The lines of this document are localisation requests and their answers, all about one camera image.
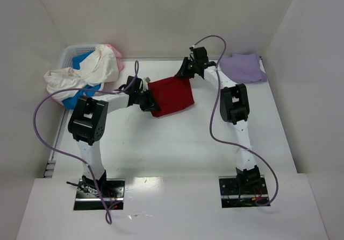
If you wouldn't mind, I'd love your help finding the red t shirt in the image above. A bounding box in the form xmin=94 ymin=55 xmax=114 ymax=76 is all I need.
xmin=148 ymin=76 xmax=194 ymax=118

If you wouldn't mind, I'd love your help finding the white plastic laundry basket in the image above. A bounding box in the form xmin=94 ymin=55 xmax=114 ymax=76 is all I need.
xmin=56 ymin=44 xmax=98 ymax=69

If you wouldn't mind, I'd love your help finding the blue t shirt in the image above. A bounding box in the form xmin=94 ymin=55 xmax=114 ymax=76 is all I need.
xmin=62 ymin=51 xmax=104 ymax=110

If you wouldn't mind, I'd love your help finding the cream white t shirt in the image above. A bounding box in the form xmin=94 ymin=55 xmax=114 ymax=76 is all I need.
xmin=44 ymin=44 xmax=124 ymax=94

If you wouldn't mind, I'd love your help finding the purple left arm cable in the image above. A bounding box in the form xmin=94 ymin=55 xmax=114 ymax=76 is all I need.
xmin=33 ymin=60 xmax=140 ymax=225

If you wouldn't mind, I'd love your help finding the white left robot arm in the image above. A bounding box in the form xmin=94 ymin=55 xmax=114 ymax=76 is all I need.
xmin=68 ymin=76 xmax=161 ymax=193

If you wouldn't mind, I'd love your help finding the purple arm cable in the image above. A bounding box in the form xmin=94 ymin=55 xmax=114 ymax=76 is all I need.
xmin=189 ymin=36 xmax=279 ymax=207
xmin=33 ymin=60 xmax=140 ymax=225

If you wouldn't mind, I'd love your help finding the folded purple t shirt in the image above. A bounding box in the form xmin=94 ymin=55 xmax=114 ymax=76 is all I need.
xmin=220 ymin=53 xmax=267 ymax=84

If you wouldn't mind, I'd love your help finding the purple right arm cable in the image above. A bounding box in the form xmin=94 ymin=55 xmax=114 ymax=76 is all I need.
xmin=189 ymin=36 xmax=279 ymax=207

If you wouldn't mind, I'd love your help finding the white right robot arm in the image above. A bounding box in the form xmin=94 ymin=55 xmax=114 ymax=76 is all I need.
xmin=176 ymin=46 xmax=260 ymax=194

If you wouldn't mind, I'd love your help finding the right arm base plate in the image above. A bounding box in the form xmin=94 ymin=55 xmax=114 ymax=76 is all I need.
xmin=219 ymin=176 xmax=269 ymax=208

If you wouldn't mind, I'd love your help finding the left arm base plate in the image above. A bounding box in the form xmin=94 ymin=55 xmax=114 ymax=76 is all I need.
xmin=73 ymin=179 xmax=125 ymax=211

